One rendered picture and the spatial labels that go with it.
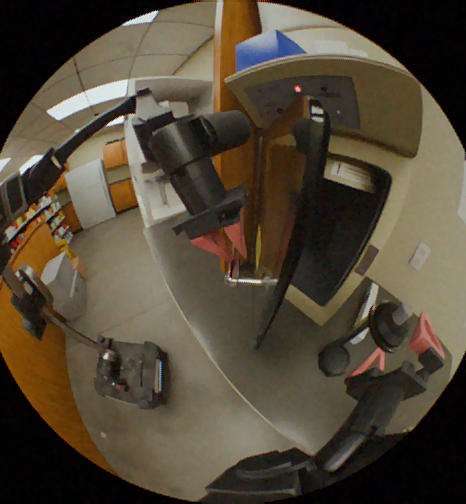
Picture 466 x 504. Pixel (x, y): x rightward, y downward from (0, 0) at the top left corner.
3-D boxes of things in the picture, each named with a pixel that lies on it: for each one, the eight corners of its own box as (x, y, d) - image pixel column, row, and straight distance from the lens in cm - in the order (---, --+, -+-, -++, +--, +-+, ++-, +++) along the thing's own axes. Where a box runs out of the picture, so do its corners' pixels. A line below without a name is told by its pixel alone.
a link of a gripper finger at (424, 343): (445, 313, 27) (442, 377, 22) (412, 343, 30) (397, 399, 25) (420, 289, 23) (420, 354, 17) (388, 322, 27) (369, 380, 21)
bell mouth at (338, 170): (322, 171, 52) (324, 154, 52) (376, 191, 49) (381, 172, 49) (294, 170, 36) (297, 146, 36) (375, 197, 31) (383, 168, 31)
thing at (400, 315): (376, 301, 37) (395, 279, 34) (402, 327, 39) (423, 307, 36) (360, 329, 30) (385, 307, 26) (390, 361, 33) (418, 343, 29)
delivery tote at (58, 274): (77, 268, 258) (66, 250, 247) (72, 298, 213) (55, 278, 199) (59, 279, 279) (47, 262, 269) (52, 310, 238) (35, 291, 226)
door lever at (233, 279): (261, 251, 26) (262, 239, 25) (264, 295, 20) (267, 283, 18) (231, 249, 26) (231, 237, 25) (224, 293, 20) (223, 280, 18)
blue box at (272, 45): (270, 88, 41) (270, 60, 46) (311, 83, 36) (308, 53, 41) (235, 75, 35) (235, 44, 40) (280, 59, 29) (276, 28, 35)
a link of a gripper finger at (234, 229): (221, 251, 28) (196, 208, 24) (258, 240, 26) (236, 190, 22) (215, 278, 23) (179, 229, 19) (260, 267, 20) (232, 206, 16)
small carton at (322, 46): (328, 77, 33) (324, 54, 36) (357, 81, 32) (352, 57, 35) (317, 62, 29) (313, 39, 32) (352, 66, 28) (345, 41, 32)
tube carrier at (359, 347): (333, 335, 50) (380, 290, 36) (355, 358, 53) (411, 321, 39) (310, 358, 45) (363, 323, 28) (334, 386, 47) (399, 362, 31)
